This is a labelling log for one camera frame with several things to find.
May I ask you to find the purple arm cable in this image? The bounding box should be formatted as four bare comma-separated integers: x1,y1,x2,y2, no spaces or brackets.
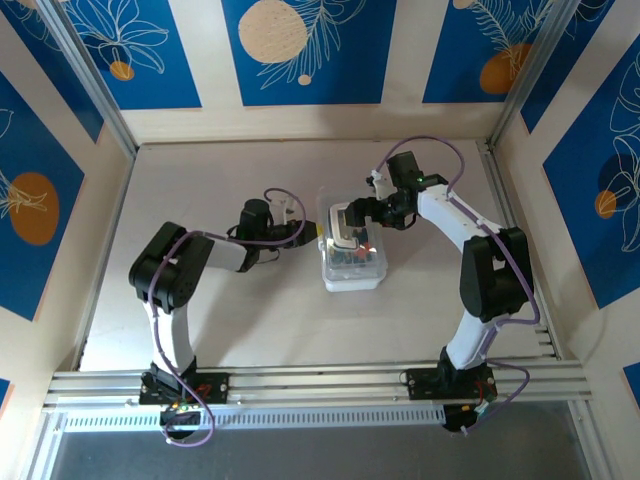
374,135,541,436
149,187,307,447

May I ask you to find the aluminium side rail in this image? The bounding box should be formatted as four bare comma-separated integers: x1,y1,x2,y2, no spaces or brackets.
72,144,139,374
477,139,564,361

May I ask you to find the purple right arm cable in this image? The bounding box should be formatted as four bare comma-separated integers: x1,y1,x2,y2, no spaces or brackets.
374,135,541,436

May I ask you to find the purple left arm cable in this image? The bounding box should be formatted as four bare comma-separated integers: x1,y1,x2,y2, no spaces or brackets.
149,187,307,447

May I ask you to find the aluminium corner post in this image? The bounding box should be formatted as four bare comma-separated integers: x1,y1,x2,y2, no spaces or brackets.
485,0,585,149
37,0,140,157

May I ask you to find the white slotted cable duct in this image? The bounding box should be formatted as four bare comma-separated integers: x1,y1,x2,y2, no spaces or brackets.
59,405,447,434

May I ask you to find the aluminium lower frame bar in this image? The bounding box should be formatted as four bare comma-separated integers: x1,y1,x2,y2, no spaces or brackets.
567,399,601,480
27,412,66,480

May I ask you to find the aluminium front frame beam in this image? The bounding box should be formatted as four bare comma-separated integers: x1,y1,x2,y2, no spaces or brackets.
42,360,594,414

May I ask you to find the translucent white plastic tool box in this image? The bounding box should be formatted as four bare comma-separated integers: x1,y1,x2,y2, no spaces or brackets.
317,187,390,294

